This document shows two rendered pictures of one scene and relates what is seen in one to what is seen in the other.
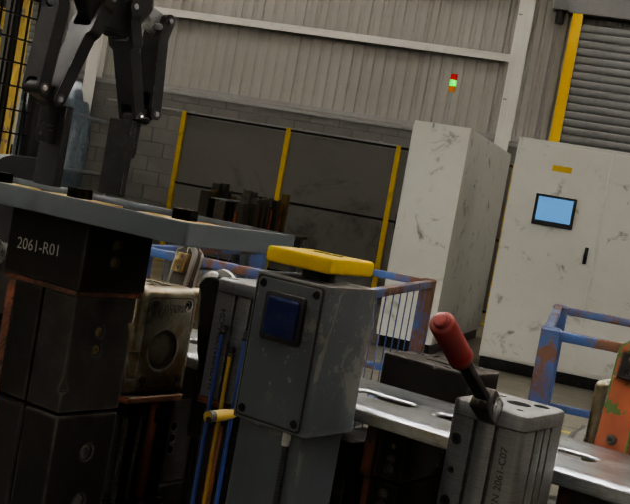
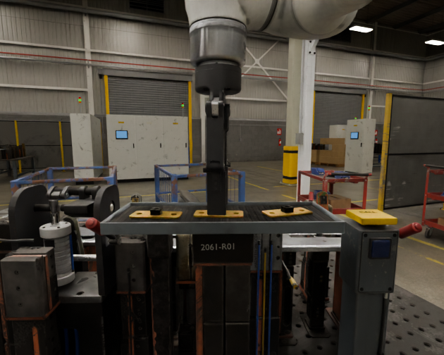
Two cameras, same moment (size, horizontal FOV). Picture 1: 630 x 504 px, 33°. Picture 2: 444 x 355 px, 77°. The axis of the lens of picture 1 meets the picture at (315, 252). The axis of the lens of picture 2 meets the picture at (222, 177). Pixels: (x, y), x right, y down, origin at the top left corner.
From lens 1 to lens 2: 0.75 m
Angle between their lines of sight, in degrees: 36
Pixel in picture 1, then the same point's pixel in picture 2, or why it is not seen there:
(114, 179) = not seen: hidden behind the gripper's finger
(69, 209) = (260, 228)
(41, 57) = (219, 148)
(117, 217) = (297, 227)
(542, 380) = (175, 189)
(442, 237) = (89, 148)
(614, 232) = (139, 137)
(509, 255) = (111, 149)
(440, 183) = (84, 132)
